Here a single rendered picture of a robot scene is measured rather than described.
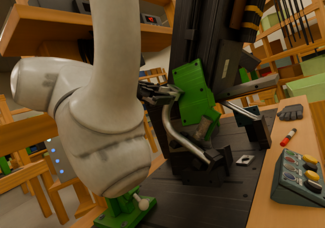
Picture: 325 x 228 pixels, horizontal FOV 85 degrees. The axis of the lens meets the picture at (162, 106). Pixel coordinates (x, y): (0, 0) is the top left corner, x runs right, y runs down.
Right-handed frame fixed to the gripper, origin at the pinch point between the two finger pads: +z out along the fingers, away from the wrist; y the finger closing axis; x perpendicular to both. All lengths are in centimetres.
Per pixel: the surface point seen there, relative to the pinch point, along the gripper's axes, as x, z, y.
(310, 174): -3.9, 0.9, -41.3
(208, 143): 8.2, 6.7, -18.1
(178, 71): -7.2, 4.5, 3.8
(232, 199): 11.1, -3.3, -33.4
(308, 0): -351, 839, 194
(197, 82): -7.3, 4.6, -5.1
